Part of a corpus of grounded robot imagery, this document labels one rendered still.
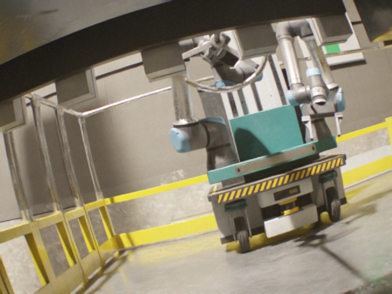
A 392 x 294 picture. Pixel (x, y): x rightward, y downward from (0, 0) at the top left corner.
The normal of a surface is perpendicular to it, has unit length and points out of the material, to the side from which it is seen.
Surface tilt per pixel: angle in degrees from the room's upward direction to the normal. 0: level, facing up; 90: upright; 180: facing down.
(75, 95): 90
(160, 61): 90
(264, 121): 90
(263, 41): 90
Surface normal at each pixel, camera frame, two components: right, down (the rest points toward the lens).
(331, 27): -0.02, -0.03
